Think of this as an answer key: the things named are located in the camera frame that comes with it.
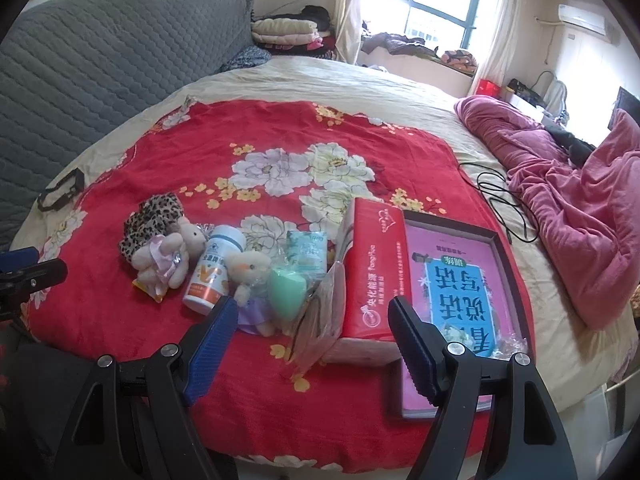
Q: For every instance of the black garment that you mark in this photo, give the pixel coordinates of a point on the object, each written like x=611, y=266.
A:
x=570, y=144

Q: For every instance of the white chair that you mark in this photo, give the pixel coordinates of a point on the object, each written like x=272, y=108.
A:
x=556, y=91

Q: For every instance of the teddy bear in purple dress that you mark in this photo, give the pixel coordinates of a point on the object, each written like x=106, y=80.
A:
x=247, y=270

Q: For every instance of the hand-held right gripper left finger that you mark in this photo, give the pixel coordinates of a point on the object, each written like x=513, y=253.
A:
x=215, y=345

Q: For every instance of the red box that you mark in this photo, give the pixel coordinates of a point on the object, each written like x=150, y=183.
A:
x=485, y=87

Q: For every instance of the grey quilted headboard cover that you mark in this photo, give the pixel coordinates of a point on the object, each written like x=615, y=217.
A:
x=100, y=70

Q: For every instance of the black bag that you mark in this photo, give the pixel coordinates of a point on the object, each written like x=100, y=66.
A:
x=525, y=91

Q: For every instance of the pink book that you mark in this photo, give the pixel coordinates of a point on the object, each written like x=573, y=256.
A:
x=450, y=260

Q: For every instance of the green makeup sponge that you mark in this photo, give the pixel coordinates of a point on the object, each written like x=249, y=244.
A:
x=285, y=292

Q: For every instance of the clear crinkled wrapper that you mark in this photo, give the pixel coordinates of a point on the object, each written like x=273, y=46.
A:
x=512, y=346

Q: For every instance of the white curtain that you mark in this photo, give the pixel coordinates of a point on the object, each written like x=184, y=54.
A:
x=347, y=10
x=500, y=25

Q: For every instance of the teddy bear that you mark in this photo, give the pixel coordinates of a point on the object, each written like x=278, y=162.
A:
x=247, y=270
x=170, y=255

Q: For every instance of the white window bench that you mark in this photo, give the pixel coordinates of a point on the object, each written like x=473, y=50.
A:
x=415, y=72

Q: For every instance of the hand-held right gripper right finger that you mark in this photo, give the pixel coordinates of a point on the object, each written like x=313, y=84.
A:
x=411, y=345

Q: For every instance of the orange snack packet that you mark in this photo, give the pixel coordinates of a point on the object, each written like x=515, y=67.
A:
x=147, y=290

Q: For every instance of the red tissue pack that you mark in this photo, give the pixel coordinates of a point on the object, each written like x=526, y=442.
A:
x=375, y=270

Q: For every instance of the colourful folded blanket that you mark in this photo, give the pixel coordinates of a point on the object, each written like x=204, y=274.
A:
x=460, y=58

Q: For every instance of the clear plastic bag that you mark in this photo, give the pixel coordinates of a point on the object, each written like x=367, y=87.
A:
x=320, y=320

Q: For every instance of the black television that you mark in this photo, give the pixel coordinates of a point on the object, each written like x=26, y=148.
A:
x=625, y=105

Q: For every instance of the white air conditioner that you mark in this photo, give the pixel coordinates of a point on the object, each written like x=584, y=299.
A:
x=582, y=17

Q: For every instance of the white supplement bottle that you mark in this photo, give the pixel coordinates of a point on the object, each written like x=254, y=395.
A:
x=210, y=275

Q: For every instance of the red floral blanket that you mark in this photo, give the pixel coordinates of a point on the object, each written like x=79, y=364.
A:
x=280, y=125

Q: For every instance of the teal tissue pack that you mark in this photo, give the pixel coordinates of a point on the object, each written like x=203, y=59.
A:
x=306, y=250

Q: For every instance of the pile of clothes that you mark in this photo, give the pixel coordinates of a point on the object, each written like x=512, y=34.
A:
x=395, y=42

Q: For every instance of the stack of folded blankets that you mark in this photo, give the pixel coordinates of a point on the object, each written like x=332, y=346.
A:
x=285, y=30

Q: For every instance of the leopard print cloth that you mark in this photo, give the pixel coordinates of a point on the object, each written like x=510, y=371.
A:
x=150, y=215

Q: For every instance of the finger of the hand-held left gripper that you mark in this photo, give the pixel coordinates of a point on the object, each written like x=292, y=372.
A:
x=37, y=274
x=20, y=259

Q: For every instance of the dark blue patterned cloth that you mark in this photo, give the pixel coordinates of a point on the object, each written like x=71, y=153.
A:
x=245, y=58

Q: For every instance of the pink duvet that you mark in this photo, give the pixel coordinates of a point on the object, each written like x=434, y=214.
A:
x=575, y=210

